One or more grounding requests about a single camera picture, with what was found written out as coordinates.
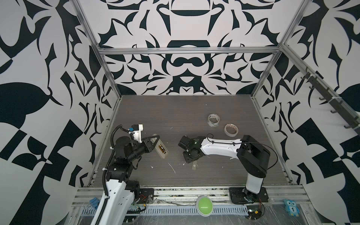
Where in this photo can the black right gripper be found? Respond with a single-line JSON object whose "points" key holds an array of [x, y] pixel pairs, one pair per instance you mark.
{"points": [[185, 158]]}

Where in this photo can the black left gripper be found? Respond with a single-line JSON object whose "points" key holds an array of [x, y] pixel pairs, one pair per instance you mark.
{"points": [[146, 144]]}

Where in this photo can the grey remote battery cover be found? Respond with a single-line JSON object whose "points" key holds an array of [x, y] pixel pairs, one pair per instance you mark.
{"points": [[194, 167]]}

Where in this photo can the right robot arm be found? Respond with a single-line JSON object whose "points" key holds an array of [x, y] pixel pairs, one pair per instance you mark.
{"points": [[257, 159]]}

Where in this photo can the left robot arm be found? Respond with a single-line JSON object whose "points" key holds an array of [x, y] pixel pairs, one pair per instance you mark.
{"points": [[127, 145]]}

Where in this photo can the large clear printed tape roll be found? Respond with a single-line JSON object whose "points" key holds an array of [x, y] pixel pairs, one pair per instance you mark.
{"points": [[213, 120]]}

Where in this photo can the small white orange tape roll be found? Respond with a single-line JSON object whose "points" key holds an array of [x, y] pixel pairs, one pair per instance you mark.
{"points": [[231, 130]]}

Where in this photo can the green round button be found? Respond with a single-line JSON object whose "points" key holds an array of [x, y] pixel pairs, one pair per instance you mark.
{"points": [[204, 206]]}

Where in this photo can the blue owl figurine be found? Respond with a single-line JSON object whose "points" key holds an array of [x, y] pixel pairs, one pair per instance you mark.
{"points": [[291, 208]]}

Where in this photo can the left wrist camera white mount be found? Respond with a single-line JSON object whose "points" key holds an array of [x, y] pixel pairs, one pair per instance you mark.
{"points": [[135, 132]]}

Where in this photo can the blue clip on rail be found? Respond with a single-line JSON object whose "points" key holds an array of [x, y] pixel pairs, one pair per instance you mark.
{"points": [[94, 203]]}

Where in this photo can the white slotted cable duct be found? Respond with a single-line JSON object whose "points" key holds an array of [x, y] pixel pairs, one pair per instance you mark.
{"points": [[173, 210]]}

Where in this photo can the black wall hook rack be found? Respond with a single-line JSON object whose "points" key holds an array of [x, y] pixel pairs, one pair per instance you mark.
{"points": [[329, 96]]}

